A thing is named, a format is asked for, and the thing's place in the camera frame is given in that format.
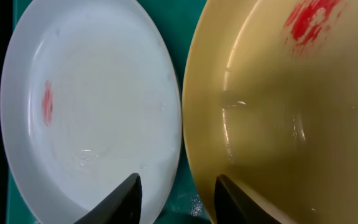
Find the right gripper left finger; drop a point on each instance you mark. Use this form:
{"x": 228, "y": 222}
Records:
{"x": 122, "y": 205}

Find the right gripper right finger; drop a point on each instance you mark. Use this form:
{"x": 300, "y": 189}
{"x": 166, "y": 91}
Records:
{"x": 233, "y": 205}

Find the light blue plate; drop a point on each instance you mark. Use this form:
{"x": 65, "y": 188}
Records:
{"x": 88, "y": 96}

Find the near yellow-green plate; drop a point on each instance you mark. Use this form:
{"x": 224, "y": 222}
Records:
{"x": 270, "y": 99}

